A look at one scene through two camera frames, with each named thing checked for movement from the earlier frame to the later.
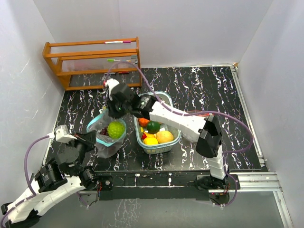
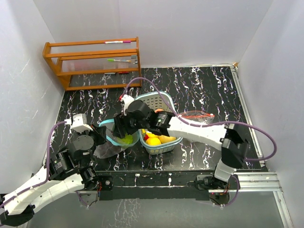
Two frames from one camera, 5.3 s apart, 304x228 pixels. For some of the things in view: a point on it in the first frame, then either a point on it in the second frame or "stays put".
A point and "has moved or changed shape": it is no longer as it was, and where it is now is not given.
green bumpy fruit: (116, 129) has moved or changed shape
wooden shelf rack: (89, 64) stays put
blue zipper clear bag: (107, 147) has moved or changed shape
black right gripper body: (117, 109) -> (131, 125)
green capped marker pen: (114, 60) stays put
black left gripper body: (86, 143) -> (99, 138)
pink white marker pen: (117, 42) stays put
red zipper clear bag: (193, 111) stays put
